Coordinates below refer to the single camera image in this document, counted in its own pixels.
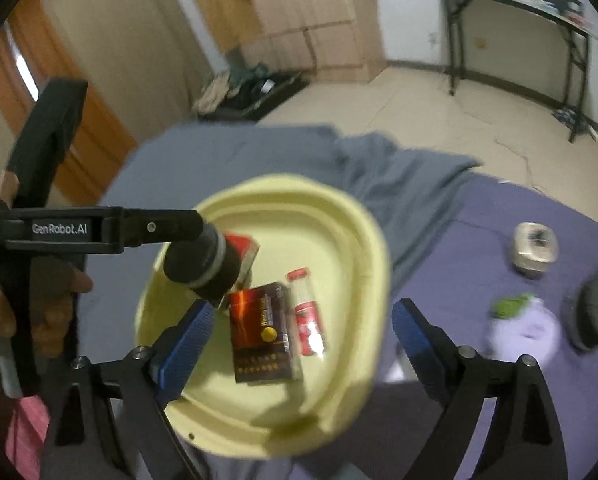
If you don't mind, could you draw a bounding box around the cream plastic basin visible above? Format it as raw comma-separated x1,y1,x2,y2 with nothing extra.
134,173,392,461

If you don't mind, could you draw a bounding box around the pile of clothes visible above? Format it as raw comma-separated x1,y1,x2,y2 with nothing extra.
191,62,310,121

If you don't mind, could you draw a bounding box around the dark brown cigarette box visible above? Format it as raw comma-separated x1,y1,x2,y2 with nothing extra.
228,282,305,386

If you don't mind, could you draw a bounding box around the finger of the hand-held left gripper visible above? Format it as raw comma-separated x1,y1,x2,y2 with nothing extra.
124,208,205,253

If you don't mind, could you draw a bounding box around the dark grey round object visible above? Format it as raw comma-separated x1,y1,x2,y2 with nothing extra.
562,265,598,356

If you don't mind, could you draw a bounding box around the beige curtain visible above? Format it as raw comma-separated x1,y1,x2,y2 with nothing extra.
34,0,222,136

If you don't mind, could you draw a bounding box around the black folding table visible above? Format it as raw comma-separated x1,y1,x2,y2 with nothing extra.
419,0,598,143

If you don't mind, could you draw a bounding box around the red cigarette box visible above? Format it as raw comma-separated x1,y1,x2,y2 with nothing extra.
224,233,261,311

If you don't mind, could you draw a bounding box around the orange curtain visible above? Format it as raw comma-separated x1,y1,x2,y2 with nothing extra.
9,0,140,206
0,35,30,136

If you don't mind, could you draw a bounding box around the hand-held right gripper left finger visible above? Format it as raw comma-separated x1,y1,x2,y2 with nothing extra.
39,299,216,480

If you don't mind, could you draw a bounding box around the black foam cylinder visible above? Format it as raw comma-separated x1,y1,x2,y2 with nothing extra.
163,222,243,306

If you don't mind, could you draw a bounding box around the purple bedsheet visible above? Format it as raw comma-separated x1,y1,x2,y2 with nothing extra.
299,172,598,480

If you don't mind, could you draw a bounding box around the wooden wardrobe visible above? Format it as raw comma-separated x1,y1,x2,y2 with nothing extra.
176,0,387,83

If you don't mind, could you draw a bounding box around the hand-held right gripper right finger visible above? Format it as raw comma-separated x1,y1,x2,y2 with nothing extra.
391,298,567,480

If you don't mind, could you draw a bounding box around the clear bottle with red label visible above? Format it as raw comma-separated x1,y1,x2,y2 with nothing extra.
285,267,328,358

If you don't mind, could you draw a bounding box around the grey blanket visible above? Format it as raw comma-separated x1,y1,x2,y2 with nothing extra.
76,122,482,361

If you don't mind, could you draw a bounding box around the person's left hand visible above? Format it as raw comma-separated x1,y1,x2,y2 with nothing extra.
0,258,94,361

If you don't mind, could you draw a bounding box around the pink cloth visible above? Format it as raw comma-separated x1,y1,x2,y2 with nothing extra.
4,395,50,480

